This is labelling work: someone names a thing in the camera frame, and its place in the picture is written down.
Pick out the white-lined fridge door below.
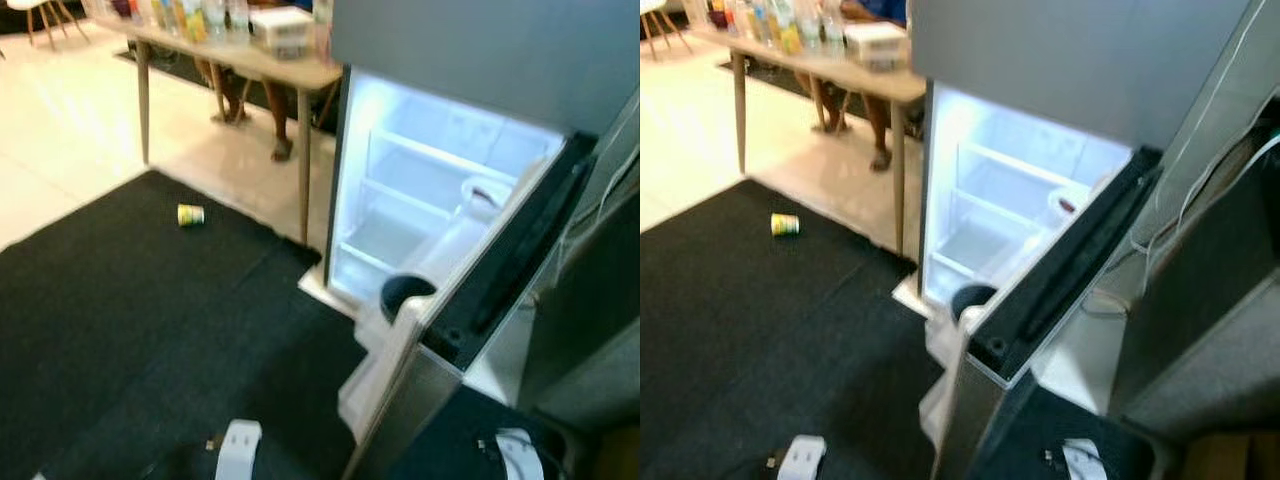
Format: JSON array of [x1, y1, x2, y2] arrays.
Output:
[[338, 130, 601, 480], [920, 145, 1166, 480]]

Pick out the dark grey floor mat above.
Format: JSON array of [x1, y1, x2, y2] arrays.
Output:
[[40, 250, 641, 480], [700, 260, 1171, 480]]

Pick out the black cabinet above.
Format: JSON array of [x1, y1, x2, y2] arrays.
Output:
[[1105, 130, 1280, 441], [520, 185, 641, 431]]

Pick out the seated person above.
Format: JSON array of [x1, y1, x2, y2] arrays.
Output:
[[800, 70, 851, 136], [205, 55, 251, 126], [863, 95, 898, 173], [268, 85, 298, 163]]

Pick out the white power cable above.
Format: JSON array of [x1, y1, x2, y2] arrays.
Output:
[[560, 95, 641, 261], [1145, 0, 1271, 256], [1175, 135, 1280, 231]]

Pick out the white box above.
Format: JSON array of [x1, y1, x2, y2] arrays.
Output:
[[250, 8, 316, 59], [843, 22, 911, 71]]

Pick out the black round bowl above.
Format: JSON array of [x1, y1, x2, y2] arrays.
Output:
[[950, 283, 999, 323], [380, 274, 438, 323]]

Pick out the white chair wooden legs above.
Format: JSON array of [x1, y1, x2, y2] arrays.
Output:
[[640, 0, 696, 56], [5, 0, 91, 46]]

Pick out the black floor mat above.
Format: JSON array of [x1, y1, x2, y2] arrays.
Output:
[[640, 178, 916, 480], [0, 170, 326, 480]]

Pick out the long wooden table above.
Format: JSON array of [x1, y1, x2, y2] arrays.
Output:
[[685, 25, 926, 256], [95, 12, 343, 248]]

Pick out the clear glass fridge shelf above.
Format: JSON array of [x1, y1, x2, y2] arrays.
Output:
[[360, 178, 471, 221], [955, 140, 1096, 191], [945, 185, 1056, 231], [368, 125, 521, 186]]

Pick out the grey fridge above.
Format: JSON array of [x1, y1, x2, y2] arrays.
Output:
[[912, 0, 1256, 316], [325, 0, 641, 306]]

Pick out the white round dish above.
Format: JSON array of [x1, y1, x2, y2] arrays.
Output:
[[1047, 185, 1096, 226], [460, 175, 518, 223]]

